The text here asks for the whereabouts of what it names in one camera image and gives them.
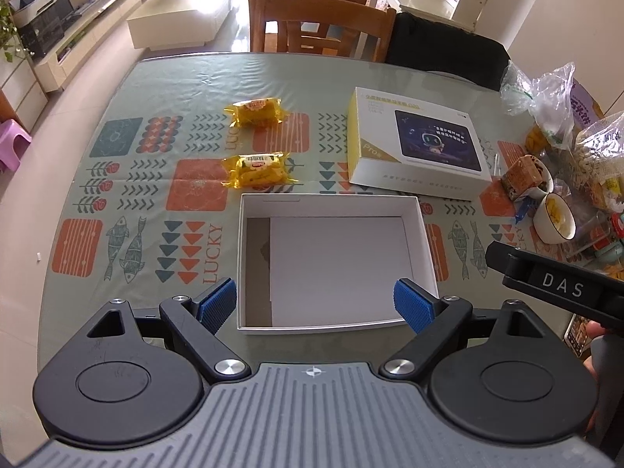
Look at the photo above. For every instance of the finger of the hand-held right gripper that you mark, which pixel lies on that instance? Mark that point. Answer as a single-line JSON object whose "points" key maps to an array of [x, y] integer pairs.
{"points": [[502, 253]]}

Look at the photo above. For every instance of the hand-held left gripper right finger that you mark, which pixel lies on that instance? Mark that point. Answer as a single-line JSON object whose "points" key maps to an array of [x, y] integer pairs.
{"points": [[412, 304]]}

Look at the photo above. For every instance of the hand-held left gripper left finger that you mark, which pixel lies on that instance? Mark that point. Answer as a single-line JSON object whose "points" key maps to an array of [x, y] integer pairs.
{"points": [[219, 304]]}

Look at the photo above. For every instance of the white cardboard box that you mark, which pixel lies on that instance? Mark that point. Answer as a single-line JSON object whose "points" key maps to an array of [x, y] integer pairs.
{"points": [[336, 258]]}

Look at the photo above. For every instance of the yellow snack packet green label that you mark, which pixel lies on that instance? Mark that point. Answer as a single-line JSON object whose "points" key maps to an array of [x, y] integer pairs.
{"points": [[258, 168]]}

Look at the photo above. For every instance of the yellow snack packet brown label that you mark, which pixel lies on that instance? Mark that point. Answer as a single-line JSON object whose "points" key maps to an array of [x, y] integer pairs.
{"points": [[254, 111]]}

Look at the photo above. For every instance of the desktop with patterned tablecloth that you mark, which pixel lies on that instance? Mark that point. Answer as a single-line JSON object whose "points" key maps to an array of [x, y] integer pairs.
{"points": [[312, 78]]}

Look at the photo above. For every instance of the person's right hand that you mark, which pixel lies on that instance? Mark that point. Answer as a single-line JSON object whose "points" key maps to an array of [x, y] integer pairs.
{"points": [[592, 351]]}

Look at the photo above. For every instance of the blue wrapper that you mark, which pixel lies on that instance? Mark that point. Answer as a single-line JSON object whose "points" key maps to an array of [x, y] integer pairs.
{"points": [[524, 212]]}

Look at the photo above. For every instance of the printed snack packet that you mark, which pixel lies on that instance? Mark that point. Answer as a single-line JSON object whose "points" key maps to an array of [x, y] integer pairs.
{"points": [[577, 336]]}

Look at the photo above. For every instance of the white bowl with yellow snacks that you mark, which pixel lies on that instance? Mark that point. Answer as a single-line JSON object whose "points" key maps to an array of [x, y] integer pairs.
{"points": [[553, 217]]}

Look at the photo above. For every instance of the small white bowl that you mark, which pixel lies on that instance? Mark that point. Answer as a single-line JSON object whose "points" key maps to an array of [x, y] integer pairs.
{"points": [[543, 190]]}

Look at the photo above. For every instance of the brown snack carton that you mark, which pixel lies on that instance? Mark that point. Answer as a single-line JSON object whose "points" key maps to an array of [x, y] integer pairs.
{"points": [[524, 175]]}

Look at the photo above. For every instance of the bag of nuts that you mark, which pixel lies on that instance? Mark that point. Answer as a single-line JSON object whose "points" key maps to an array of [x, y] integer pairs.
{"points": [[602, 156]]}

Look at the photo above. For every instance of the white printed tablet box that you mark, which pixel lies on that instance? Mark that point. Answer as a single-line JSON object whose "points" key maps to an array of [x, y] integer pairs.
{"points": [[414, 141]]}

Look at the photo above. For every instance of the clear plastic bag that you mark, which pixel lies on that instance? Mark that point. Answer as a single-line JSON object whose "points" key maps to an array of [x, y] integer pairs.
{"points": [[541, 102]]}

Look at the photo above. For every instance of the purple snack packet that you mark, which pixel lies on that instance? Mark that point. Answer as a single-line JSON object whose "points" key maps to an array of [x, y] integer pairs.
{"points": [[587, 102]]}

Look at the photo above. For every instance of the black padded chair back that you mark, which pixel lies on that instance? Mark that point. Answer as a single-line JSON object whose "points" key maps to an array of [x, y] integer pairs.
{"points": [[443, 48]]}

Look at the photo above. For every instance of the purple plastic stool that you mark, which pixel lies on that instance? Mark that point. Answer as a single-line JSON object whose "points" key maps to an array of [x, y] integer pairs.
{"points": [[10, 144]]}

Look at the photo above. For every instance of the white coffee table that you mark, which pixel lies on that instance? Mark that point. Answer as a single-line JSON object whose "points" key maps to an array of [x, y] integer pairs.
{"points": [[180, 22]]}

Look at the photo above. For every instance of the white tv cabinet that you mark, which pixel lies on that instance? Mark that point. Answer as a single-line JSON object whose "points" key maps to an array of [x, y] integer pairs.
{"points": [[87, 34]]}

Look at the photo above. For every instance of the black printer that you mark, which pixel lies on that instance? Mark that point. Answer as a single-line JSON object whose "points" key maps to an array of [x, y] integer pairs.
{"points": [[41, 24]]}

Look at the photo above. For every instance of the green houseplant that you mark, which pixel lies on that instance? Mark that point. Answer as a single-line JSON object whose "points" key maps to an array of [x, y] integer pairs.
{"points": [[7, 29]]}

